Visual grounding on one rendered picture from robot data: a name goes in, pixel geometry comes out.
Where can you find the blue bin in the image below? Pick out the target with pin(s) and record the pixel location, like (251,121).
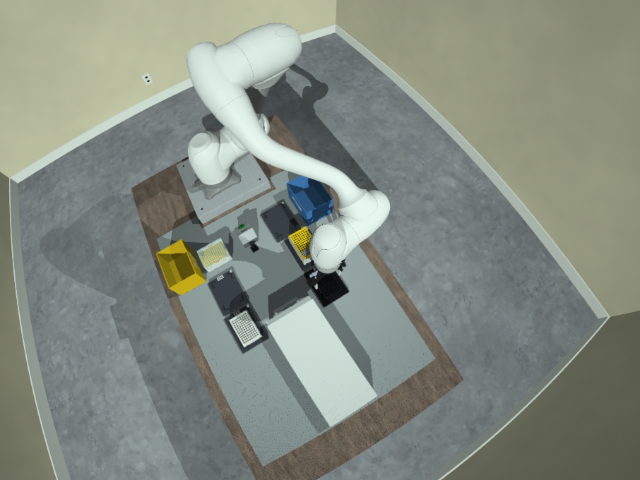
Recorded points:
(311,199)

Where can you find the yellow open-top bin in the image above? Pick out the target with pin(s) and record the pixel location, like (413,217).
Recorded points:
(180,267)

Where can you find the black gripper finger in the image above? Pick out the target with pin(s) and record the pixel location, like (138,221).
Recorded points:
(342,264)
(313,279)

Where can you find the grey bench mat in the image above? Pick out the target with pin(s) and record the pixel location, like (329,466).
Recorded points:
(269,401)

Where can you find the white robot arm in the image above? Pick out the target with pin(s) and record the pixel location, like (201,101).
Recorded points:
(225,79)

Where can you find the black assay plate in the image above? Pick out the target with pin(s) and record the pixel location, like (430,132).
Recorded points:
(326,283)

